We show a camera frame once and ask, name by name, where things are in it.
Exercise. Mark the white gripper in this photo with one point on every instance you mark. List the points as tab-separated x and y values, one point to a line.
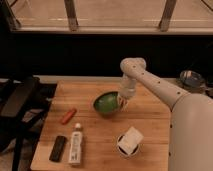
126	91

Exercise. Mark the green ceramic bowl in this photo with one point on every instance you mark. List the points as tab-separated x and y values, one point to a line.
107	104

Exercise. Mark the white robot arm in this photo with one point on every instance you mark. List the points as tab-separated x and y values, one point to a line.
191	131

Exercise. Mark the metal bowl at right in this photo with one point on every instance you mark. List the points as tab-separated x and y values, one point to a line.
192	81

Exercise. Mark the dark cup with white rim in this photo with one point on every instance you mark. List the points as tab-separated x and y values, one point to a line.
122	152

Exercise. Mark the white tube bottle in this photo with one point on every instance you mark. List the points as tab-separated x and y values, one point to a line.
75	145

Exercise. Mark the wooden cutting board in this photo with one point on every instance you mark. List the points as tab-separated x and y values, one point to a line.
145	112

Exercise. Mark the black rectangular remote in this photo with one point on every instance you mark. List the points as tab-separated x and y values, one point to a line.
58	148

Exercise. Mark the black office chair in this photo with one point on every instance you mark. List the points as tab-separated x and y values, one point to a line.
22	105

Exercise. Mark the window frame railing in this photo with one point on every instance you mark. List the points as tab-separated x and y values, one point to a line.
161	17

